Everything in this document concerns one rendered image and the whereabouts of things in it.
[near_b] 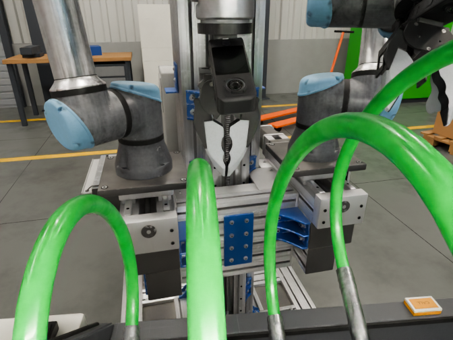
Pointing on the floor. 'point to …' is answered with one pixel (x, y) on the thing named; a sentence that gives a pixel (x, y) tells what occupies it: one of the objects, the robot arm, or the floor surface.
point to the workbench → (102, 65)
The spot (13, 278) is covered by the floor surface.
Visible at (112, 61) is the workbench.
